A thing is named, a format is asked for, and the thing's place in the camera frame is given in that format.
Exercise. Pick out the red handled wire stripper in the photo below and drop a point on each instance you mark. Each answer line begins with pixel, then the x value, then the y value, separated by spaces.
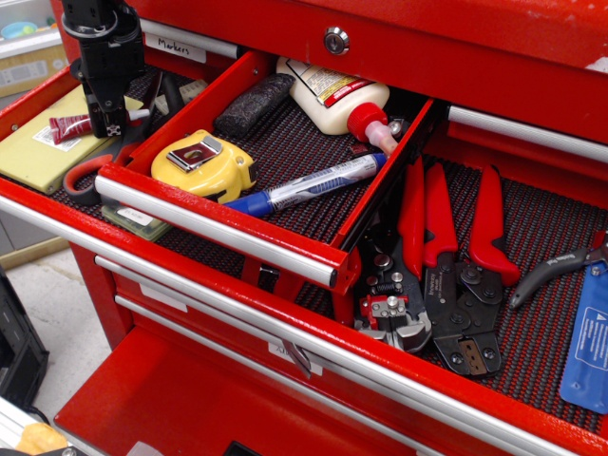
pixel 389 305

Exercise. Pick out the yellow tape measure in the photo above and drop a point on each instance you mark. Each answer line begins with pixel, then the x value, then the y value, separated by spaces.
pixel 206 166

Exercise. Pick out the blue plastic pouch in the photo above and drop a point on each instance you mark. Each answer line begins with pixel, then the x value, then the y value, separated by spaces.
pixel 584 380

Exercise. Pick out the white paper pieces in drawer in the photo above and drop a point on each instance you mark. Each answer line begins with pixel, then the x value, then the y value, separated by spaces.
pixel 185 92

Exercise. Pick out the yellow flat plastic case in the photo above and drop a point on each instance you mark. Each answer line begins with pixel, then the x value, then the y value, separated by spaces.
pixel 30 156

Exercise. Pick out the grey handled small pliers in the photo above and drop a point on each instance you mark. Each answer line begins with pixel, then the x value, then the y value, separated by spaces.
pixel 553 267

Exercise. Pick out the cardboard box in background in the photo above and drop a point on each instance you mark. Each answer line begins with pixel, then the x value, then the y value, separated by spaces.
pixel 20 73

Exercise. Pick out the black foam block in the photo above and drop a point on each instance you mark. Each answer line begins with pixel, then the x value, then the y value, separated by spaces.
pixel 242 114

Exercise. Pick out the black crate on floor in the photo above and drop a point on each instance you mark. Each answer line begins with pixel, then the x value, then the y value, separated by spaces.
pixel 24 359

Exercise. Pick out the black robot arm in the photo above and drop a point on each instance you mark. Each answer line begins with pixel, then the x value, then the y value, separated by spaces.
pixel 98 16

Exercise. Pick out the red handled crimping pliers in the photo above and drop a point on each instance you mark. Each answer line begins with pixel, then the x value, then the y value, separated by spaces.
pixel 463 298

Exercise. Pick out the black red drawer liner mat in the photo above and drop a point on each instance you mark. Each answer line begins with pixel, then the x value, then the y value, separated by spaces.
pixel 296 328

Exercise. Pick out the red grey handled scissors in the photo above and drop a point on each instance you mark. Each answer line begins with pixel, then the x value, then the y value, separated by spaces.
pixel 135 134

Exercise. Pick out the clear small plastic box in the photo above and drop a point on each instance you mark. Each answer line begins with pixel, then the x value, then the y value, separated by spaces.
pixel 136 222

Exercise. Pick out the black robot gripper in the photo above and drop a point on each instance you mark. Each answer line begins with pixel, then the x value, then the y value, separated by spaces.
pixel 107 64

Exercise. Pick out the blue white marker pen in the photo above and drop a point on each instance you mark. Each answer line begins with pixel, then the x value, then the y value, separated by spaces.
pixel 293 192

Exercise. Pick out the small red upper drawer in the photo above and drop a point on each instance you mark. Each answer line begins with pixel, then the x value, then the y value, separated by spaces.
pixel 294 142

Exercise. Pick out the silver round drawer lock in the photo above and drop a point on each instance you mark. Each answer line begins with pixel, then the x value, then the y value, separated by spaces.
pixel 336 41

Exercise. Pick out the white markers label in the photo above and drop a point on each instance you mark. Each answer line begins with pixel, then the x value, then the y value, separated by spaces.
pixel 175 47

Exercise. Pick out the red glue tube white cap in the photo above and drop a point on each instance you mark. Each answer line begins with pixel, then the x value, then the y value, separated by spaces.
pixel 70 127

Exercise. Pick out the red metal tool chest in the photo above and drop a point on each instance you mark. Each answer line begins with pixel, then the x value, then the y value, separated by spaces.
pixel 536 63

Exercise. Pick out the white glue bottle red cap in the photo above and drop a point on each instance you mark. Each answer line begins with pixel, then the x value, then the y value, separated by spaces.
pixel 339 103

